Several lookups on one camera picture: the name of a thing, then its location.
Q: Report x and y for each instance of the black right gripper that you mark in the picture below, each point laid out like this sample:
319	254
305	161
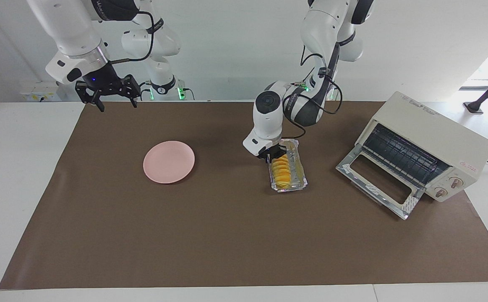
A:
105	82

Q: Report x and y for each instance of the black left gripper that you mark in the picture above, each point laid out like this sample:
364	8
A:
271	153

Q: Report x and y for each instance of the orange spiral bread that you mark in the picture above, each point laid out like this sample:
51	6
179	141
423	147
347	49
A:
281	174

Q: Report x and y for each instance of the aluminium foil tray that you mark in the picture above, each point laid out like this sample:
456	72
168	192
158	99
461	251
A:
299	176

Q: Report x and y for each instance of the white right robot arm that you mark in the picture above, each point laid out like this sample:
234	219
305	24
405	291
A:
71	29

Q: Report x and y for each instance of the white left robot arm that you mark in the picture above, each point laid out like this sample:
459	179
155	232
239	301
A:
269	121

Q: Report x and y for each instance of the glass oven door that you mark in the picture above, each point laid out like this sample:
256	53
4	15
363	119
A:
378	180

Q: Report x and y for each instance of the metal oven rack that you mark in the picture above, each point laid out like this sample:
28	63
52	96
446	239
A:
403	155

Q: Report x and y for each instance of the white toaster oven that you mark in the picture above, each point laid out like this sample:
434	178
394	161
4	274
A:
437	130

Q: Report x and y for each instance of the beige oven knob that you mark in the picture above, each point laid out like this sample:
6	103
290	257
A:
440	192
456	182

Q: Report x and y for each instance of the pink round plate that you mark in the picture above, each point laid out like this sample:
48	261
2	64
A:
168	161

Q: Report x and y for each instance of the brown paper table mat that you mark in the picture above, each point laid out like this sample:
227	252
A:
227	235

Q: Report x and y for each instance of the black pole stand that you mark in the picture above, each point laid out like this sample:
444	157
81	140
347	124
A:
473	108

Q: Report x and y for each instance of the white wall power strip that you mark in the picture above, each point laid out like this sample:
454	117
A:
38	92

